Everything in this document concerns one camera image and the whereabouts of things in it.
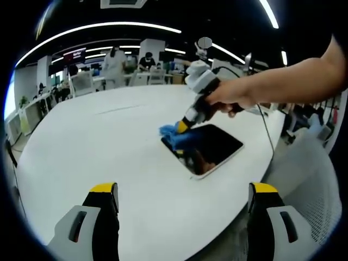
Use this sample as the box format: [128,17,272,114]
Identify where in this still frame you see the red screen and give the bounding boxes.
[63,48,86,65]

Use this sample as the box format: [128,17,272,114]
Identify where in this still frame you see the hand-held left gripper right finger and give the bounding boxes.
[247,182,319,261]

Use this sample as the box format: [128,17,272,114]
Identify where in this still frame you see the blue cleaning cloth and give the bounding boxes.
[158,124,202,151]

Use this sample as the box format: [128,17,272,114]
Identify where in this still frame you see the black tablet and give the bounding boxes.
[160,123,245,181]

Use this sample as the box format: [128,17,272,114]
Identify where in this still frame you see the person's right hand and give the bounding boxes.
[204,80,262,118]

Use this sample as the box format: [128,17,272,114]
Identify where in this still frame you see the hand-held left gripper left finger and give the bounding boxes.
[47,182,121,261]

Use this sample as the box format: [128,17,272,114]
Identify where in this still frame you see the curved ceiling light strip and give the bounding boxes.
[14,22,183,67]

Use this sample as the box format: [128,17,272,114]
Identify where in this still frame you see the white mesh office chair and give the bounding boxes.
[233,135,344,261]

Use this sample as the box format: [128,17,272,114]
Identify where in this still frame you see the black cable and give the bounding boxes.
[255,102,276,164]

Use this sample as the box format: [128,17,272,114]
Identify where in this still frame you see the straight ceiling light strip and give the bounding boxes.
[258,0,280,29]
[211,42,246,65]

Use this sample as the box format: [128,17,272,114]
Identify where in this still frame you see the ceiling air vent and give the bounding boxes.
[100,0,148,10]

